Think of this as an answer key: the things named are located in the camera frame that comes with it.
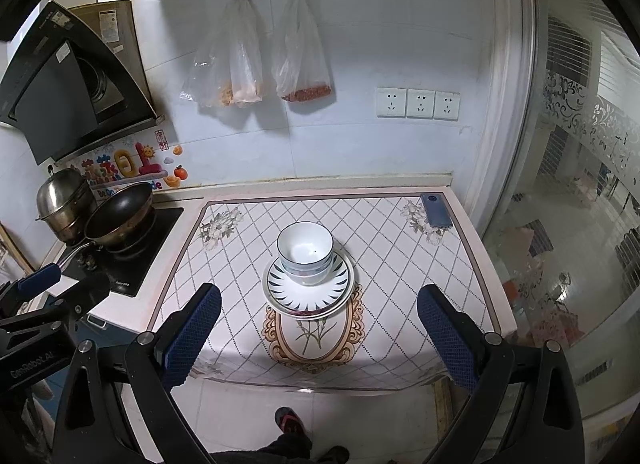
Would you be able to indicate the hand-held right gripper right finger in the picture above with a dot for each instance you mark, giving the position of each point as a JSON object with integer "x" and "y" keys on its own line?
{"x": 445, "y": 339}

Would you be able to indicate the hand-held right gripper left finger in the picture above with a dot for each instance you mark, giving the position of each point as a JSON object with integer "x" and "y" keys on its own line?
{"x": 195, "y": 329}

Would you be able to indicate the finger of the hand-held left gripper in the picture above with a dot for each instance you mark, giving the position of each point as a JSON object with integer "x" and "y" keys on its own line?
{"x": 40, "y": 279}
{"x": 85, "y": 289}

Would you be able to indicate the blue striped white plate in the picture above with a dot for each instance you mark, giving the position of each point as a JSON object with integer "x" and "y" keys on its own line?
{"x": 285, "y": 289}

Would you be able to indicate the large white plate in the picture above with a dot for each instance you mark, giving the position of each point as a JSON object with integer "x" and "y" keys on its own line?
{"x": 345, "y": 296}

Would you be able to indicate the white bowl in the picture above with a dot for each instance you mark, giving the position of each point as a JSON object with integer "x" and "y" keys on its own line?
{"x": 305, "y": 244}
{"x": 306, "y": 278}

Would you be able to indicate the floral printed tablecloth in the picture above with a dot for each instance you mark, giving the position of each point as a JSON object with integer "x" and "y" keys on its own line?
{"x": 400, "y": 284}

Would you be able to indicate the steel steamer pot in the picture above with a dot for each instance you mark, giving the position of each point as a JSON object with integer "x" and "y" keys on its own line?
{"x": 62, "y": 199}

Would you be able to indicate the dark wok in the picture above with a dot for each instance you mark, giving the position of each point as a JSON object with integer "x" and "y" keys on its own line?
{"x": 120, "y": 211}

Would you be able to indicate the black induction stove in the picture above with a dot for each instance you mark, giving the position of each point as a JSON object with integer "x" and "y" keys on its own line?
{"x": 155, "y": 239}

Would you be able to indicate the blue smartphone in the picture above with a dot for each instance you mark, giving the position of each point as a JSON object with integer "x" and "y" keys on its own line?
{"x": 436, "y": 210}

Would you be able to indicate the red slipper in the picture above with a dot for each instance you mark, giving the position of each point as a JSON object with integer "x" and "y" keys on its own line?
{"x": 290, "y": 421}

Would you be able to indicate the person's dark trouser leg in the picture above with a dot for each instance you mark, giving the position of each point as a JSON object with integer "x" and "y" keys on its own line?
{"x": 285, "y": 451}

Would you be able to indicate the black range hood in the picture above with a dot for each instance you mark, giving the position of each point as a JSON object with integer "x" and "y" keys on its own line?
{"x": 55, "y": 94}

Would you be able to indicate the clear plastic bag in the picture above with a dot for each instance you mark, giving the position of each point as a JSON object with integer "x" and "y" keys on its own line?
{"x": 246, "y": 69}
{"x": 210, "y": 74}

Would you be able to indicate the plastic bag with red contents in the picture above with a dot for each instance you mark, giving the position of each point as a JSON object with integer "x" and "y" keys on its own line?
{"x": 302, "y": 59}

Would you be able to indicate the colourful letter wall sticker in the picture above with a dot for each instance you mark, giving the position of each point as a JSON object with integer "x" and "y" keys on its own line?
{"x": 120, "y": 164}

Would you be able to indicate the orange fruit wall sticker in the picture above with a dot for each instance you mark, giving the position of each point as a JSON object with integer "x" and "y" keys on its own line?
{"x": 176, "y": 177}

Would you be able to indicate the white wall socket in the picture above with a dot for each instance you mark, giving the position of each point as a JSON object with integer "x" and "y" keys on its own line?
{"x": 391, "y": 102}
{"x": 420, "y": 104}
{"x": 446, "y": 106}

